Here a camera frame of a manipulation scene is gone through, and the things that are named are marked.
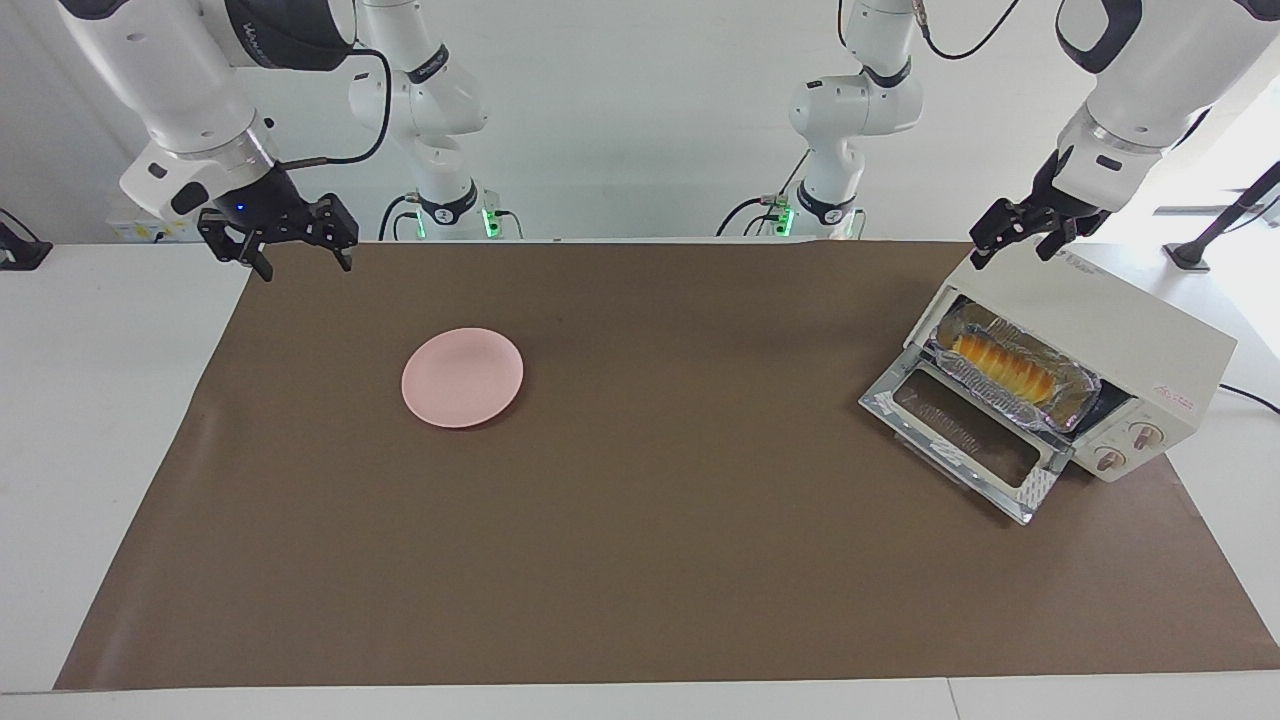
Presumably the golden bread loaf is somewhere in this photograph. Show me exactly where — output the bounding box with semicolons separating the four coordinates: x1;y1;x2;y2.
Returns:
950;333;1061;406

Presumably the aluminium foil tray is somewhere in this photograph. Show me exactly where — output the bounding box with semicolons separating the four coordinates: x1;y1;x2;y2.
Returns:
925;300;1103;436

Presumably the white toaster oven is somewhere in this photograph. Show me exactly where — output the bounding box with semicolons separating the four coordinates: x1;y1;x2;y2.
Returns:
905;240;1239;484

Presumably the glass oven door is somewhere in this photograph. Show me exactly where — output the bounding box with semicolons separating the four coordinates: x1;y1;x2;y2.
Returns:
858;345;1076;526

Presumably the white power box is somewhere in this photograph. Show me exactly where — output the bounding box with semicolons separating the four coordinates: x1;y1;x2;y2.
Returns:
105;212;206;243

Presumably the pink round plate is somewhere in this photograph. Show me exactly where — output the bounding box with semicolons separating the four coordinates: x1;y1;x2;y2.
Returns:
401;327;525;430

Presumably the black table clamp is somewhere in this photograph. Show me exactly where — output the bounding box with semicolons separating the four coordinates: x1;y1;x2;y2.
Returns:
0;208;53;271

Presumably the brown paper mat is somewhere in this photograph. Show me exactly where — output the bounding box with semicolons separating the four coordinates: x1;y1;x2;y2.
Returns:
53;240;1280;691

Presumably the black right base cable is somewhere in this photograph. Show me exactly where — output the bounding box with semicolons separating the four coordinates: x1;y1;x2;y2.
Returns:
378;193;421;241

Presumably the black base cable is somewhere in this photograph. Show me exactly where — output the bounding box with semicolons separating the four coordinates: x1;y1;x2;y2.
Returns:
378;193;421;241
715;150;811;239

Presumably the black camera stand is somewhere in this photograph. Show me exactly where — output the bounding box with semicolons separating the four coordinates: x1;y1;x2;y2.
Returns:
1160;160;1280;273

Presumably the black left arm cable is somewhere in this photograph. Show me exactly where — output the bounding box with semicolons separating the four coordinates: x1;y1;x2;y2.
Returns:
910;0;1021;61

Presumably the black left base cable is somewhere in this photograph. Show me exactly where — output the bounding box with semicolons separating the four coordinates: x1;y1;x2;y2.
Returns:
715;150;811;239

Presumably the black oven power cable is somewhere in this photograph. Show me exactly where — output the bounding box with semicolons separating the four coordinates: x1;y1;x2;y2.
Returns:
1218;383;1280;415

